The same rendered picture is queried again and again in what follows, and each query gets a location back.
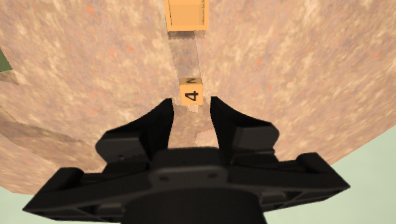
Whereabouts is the orange cube with number 4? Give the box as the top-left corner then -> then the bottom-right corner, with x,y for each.
179,77 -> 203,106

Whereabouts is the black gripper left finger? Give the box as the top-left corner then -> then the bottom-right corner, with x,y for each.
95,98 -> 174,178

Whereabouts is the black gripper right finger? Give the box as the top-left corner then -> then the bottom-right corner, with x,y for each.
210,96 -> 280,168

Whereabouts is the orange shallow tray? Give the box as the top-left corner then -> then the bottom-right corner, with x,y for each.
164,0 -> 209,31

